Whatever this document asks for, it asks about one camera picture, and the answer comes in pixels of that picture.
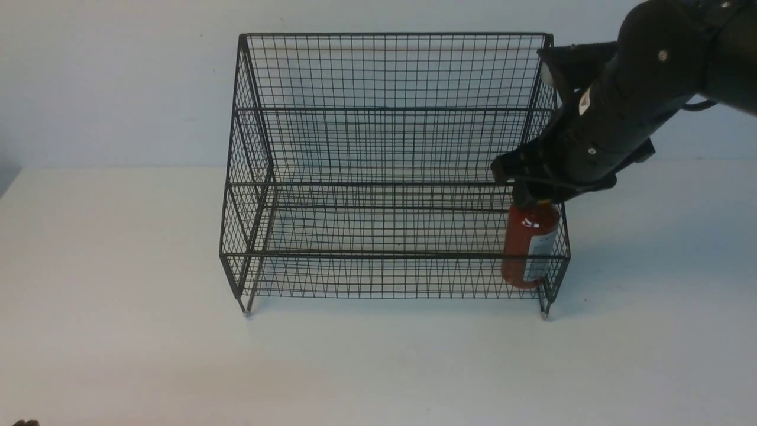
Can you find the red sauce bottle yellow cap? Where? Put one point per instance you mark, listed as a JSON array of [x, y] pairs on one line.
[[531, 232]]

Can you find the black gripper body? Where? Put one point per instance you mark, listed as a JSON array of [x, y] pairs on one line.
[[604, 121]]

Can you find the dark object at corner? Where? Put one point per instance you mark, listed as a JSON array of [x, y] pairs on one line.
[[26, 422]]

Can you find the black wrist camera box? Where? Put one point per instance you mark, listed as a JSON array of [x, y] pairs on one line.
[[574, 67]]

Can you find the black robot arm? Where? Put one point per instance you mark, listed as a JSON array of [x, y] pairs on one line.
[[669, 56]]

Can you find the black wire mesh shelf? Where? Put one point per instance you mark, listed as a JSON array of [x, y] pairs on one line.
[[359, 165]]

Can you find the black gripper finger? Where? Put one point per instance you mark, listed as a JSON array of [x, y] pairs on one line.
[[519, 165]]

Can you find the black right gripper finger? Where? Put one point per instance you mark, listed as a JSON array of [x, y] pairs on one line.
[[527, 194]]

